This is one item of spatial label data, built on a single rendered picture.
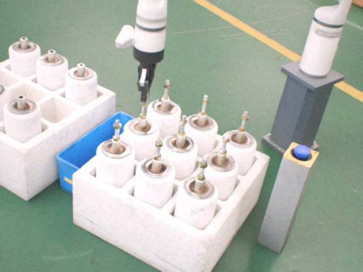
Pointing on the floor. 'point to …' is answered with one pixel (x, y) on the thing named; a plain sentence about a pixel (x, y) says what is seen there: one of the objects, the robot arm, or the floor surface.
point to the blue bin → (86, 149)
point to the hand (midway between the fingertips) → (145, 94)
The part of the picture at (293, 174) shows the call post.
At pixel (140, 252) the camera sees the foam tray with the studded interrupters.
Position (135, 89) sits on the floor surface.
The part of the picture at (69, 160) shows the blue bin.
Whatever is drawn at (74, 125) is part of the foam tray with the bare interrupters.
